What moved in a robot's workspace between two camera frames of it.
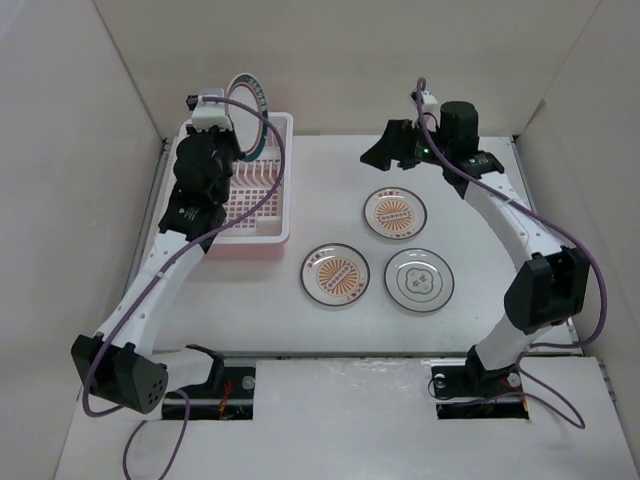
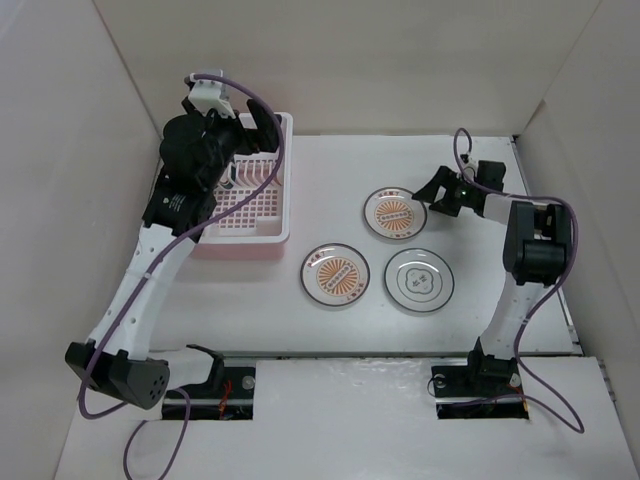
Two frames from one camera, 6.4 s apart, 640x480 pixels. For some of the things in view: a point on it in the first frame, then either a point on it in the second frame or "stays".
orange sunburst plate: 335,274 stays
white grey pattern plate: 419,280 stays
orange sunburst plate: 395,213 stays
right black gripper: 395,147 → 428,192
